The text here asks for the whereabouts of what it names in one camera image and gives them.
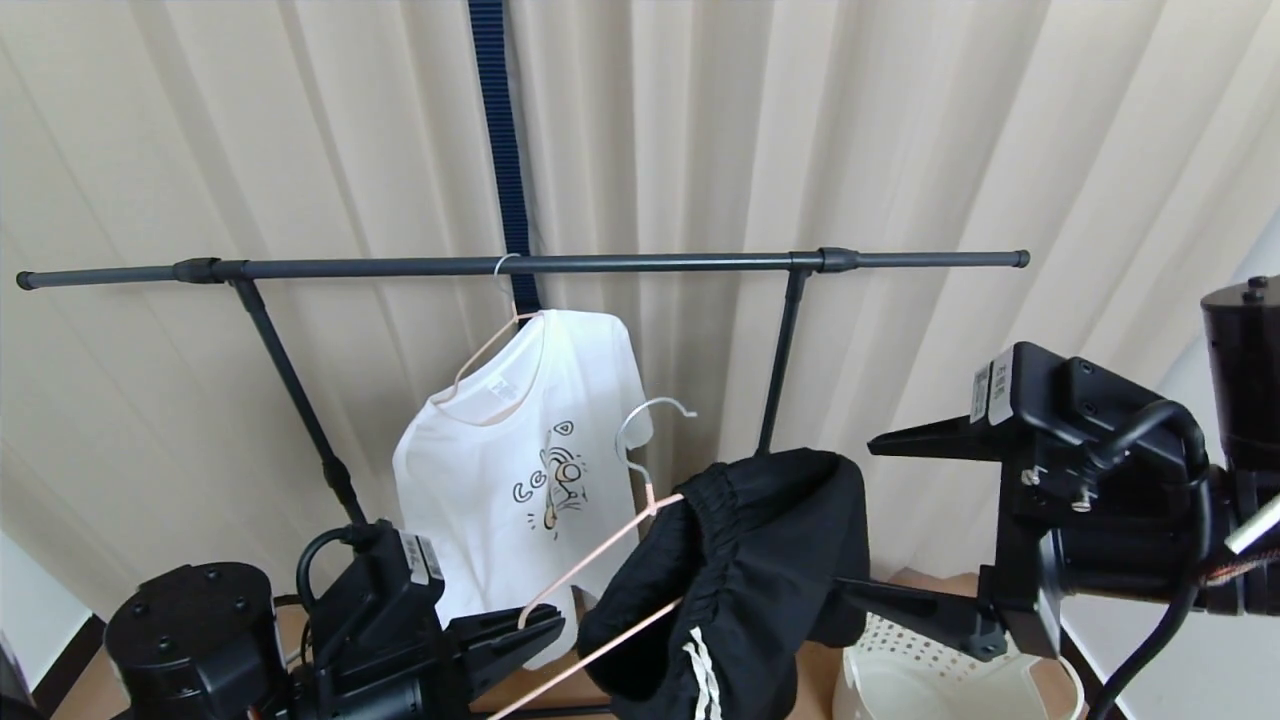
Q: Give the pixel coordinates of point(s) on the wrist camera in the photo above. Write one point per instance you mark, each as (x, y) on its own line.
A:
(380, 590)
(1080, 410)

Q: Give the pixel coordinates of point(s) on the black garment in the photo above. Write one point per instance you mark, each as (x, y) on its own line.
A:
(760, 540)

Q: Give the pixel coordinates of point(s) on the black clothes rack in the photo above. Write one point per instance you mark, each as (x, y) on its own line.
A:
(400, 267)

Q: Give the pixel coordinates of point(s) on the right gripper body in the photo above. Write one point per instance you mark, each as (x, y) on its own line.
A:
(1100, 560)

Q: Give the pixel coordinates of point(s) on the white printed shirt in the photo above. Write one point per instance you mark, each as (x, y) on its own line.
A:
(470, 470)

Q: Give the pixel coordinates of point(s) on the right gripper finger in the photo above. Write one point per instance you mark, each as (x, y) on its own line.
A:
(940, 440)
(950, 615)

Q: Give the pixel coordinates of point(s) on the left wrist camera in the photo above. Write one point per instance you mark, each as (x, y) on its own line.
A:
(380, 590)

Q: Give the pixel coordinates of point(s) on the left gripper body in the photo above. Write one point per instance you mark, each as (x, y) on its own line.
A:
(400, 695)

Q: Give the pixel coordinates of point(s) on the pink clothes hanger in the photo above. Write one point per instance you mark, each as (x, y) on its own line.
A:
(600, 555)
(503, 268)

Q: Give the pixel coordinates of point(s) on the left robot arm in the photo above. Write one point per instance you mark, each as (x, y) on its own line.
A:
(190, 640)

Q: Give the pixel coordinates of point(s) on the white laundry basket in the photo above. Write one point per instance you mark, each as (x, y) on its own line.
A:
(940, 680)

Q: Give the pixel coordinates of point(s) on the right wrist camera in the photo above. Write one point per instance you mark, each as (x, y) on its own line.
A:
(1080, 410)

